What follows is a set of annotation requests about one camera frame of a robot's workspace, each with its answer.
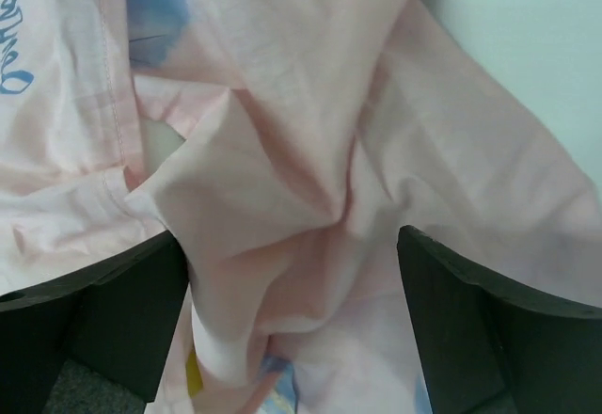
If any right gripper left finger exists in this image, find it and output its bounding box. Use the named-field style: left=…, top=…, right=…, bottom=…
left=1, top=231, right=188, bottom=413

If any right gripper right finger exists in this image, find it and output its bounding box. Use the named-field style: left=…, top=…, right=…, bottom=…
left=397, top=226, right=601, bottom=413

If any pink blue printed pillowcase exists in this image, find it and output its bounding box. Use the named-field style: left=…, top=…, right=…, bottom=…
left=1, top=0, right=601, bottom=413

